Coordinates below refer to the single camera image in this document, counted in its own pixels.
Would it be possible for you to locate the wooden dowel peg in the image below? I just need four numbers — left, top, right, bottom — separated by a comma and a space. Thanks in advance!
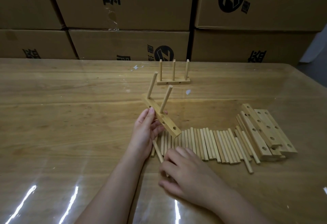
159, 85, 174, 113
152, 140, 164, 164
147, 72, 158, 99

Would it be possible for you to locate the clear plastic table cover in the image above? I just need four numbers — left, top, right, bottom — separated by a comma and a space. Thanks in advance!
0, 58, 327, 224

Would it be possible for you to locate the stack of brown cardboard boxes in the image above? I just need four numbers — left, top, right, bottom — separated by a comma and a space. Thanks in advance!
0, 0, 327, 66

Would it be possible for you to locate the person's right hand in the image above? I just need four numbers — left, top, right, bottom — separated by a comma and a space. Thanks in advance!
158, 147, 232, 208

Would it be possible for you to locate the person's left forearm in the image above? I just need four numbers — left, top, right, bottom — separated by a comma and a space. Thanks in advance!
74, 152, 151, 224

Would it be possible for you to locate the person's left hand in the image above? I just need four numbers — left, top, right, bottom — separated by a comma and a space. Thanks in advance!
128, 107, 168, 161

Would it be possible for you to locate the assembled wooden three-post rack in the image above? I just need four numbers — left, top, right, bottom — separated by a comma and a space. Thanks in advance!
156, 59, 191, 86

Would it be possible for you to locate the row of loose wooden sticks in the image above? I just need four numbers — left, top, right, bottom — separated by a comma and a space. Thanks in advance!
150, 127, 261, 175

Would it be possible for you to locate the person's right forearm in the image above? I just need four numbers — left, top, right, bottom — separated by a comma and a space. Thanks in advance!
204, 187, 280, 224

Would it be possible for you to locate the wooden bar with holes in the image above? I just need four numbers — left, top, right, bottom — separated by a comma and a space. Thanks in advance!
141, 96, 182, 139

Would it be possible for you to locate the pile of drilled wooden blocks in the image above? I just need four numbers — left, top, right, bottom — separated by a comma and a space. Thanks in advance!
236, 103, 298, 162

